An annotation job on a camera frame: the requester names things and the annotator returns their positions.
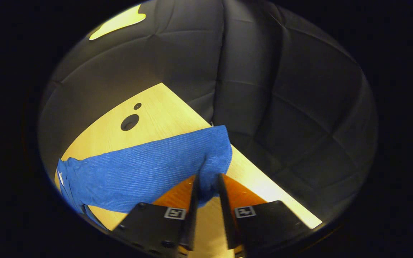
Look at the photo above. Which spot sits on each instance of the blue button-up jacket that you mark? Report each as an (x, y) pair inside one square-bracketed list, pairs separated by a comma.
[(138, 172)]

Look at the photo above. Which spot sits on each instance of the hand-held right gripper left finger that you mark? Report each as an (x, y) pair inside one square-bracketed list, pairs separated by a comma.
[(194, 215)]

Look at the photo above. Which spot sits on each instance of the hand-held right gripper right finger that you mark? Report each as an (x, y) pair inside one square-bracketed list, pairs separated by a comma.
[(228, 222)]

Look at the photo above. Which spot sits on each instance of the black backdrop cloth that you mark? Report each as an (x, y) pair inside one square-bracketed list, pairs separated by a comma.
[(264, 89)]

